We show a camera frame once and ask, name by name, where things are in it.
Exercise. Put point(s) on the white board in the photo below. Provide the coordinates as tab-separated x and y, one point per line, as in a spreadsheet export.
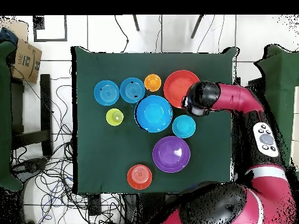
296	116

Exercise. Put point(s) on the dark blue bag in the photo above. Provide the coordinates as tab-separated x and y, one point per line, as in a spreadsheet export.
8	36

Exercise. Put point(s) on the purple bowl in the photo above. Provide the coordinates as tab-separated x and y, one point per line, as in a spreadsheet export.
171	154

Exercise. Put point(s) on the black tripod leg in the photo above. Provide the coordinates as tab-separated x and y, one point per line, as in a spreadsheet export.
136	23
197	26

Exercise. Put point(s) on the large orange bowl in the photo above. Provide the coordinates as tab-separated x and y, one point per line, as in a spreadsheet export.
176	87

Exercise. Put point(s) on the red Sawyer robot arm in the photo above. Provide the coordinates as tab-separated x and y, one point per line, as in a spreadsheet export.
238	98

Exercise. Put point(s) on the yellow cup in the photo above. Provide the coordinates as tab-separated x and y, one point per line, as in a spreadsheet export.
111	117

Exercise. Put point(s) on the small light blue bowl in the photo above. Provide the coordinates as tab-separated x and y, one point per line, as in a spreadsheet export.
184	126

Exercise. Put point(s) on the green cloth side table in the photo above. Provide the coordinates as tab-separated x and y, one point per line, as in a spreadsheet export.
280	74
4	116

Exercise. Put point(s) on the black power box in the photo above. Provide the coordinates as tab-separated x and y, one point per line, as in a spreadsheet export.
94	205

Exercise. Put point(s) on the cardboard box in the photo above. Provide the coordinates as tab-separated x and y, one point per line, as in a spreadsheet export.
26	63

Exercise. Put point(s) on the black square floor frame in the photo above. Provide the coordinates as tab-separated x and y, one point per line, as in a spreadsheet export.
38	23

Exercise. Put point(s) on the large deep blue bowl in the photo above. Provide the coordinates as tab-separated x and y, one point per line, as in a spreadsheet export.
153	113

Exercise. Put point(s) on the black stool frame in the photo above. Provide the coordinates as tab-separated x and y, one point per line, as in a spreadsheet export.
45	105

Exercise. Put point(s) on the small red-orange bowl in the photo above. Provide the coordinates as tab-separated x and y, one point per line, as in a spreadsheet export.
139	176

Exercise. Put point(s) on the orange cup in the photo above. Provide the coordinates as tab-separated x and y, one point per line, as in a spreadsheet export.
152	82

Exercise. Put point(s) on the dark green table cloth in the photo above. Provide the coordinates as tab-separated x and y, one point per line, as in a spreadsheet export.
88	140

